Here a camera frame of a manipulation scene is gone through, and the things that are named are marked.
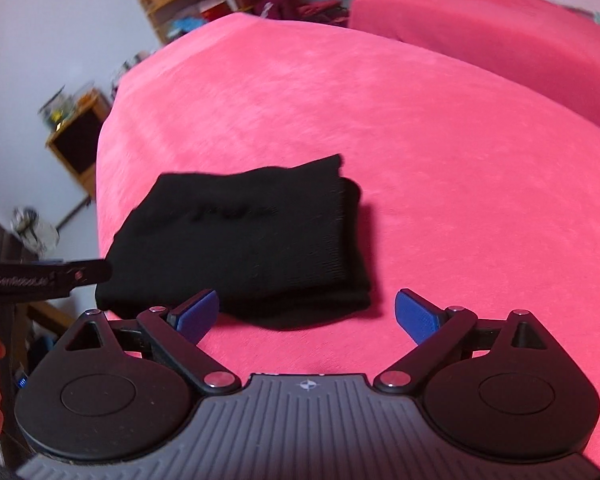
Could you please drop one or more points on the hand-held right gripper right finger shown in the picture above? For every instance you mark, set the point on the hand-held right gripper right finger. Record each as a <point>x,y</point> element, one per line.
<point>417,315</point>

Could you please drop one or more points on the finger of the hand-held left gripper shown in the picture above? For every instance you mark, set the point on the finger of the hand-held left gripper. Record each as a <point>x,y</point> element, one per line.
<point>90,272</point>

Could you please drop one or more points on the wooden cabinet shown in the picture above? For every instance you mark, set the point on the wooden cabinet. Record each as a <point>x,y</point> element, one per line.
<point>80,140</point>

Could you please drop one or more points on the dark pink towel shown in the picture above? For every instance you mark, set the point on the dark pink towel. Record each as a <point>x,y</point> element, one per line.
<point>480,25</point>

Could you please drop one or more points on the pink bed blanket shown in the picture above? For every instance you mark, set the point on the pink bed blanket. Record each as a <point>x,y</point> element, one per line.
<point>330,110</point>

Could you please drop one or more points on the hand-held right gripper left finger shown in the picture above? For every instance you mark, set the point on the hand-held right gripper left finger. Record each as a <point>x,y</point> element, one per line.
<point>197,317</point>

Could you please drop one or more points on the black pants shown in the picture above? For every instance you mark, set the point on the black pants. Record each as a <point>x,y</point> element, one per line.
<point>240,260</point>

